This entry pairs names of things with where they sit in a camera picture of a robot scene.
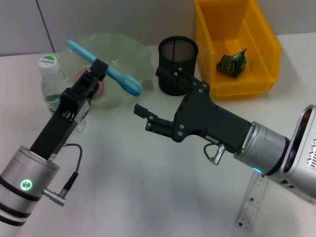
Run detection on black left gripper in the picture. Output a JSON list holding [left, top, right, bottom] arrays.
[[30, 58, 109, 161]]

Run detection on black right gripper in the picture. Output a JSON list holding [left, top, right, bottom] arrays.
[[133, 65, 253, 154]]

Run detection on pink peach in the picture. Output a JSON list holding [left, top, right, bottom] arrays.
[[74, 69, 106, 100]]

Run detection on blue scissors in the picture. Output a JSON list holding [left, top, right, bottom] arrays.
[[67, 39, 144, 98]]

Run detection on clear green-label water bottle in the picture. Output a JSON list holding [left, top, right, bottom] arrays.
[[37, 55, 87, 133]]

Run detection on green plastic wrapper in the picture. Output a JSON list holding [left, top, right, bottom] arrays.
[[216, 47, 248, 78]]

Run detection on green glass fruit bowl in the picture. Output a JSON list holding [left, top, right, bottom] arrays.
[[60, 33, 155, 109]]

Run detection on black mesh pen holder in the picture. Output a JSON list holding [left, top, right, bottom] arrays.
[[158, 36, 199, 97]]

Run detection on transparent plastic ruler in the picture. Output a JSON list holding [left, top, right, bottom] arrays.
[[234, 172, 270, 233]]

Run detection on yellow plastic bin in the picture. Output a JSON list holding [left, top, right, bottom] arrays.
[[194, 0, 283, 101]]

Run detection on right gripper cable with connector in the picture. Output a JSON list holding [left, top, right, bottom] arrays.
[[203, 143, 228, 166]]

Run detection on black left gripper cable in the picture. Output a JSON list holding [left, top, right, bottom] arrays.
[[43, 143, 83, 207]]

